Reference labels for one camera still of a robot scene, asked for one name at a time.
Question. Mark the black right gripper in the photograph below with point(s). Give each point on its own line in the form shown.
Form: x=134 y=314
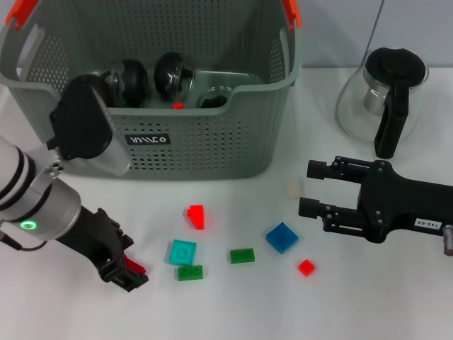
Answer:
x=400 y=203

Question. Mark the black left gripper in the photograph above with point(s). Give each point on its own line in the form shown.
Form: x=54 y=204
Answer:
x=95 y=237

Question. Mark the dark red long toy brick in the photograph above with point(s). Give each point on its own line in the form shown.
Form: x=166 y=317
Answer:
x=136 y=265

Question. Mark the cyan square toy plate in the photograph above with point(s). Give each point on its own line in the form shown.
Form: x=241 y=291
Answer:
x=181 y=252

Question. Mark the glass teacup black holder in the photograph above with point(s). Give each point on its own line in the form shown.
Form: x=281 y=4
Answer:
x=132 y=83
x=212 y=99
x=171 y=76

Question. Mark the grey perforated plastic storage bin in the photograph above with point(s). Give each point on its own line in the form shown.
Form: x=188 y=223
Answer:
x=212 y=148

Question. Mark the white toy brick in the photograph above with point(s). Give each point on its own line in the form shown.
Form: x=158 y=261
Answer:
x=292 y=187

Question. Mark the blue square toy plate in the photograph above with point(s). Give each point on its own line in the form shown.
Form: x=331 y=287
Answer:
x=282 y=238

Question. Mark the green toy brick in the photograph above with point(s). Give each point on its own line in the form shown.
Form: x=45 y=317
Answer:
x=190 y=272
x=241 y=255

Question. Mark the red sloped toy brick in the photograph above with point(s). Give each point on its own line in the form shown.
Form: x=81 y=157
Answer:
x=196 y=216

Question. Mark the dark clay teapot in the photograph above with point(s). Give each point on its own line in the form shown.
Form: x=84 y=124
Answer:
x=93 y=78

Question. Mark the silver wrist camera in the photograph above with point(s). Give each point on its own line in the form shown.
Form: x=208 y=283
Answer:
x=81 y=124

